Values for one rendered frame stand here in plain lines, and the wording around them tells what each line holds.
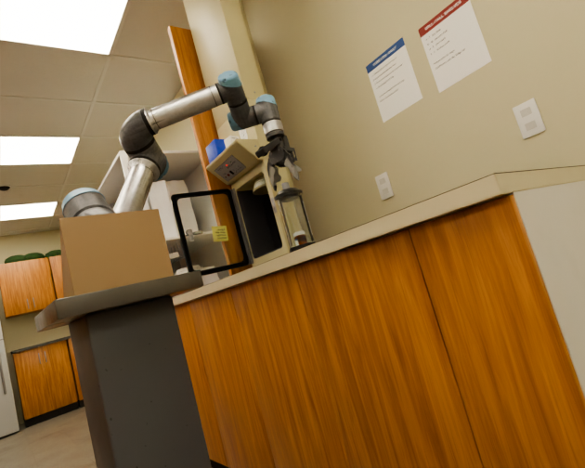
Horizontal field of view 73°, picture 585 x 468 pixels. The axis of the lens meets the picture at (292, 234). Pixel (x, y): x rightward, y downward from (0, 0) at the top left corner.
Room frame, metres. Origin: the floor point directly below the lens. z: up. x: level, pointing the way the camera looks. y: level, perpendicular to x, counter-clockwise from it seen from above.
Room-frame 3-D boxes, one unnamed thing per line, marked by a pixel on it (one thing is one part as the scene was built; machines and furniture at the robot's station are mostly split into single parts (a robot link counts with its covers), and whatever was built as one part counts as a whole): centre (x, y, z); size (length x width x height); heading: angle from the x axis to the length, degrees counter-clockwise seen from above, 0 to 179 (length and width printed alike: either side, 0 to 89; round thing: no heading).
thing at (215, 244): (1.85, 0.37, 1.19); 0.30 x 0.01 x 0.40; 123
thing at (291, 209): (1.42, -0.02, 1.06); 0.11 x 0.11 x 0.21
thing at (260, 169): (1.90, 0.04, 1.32); 0.32 x 0.25 x 0.77; 39
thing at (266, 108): (1.44, -0.03, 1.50); 0.09 x 0.08 x 0.11; 86
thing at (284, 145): (1.45, -0.04, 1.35); 0.09 x 0.08 x 0.12; 144
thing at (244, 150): (1.79, 0.18, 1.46); 0.32 x 0.12 x 0.10; 39
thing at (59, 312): (0.99, 0.47, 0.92); 0.32 x 0.32 x 0.04; 41
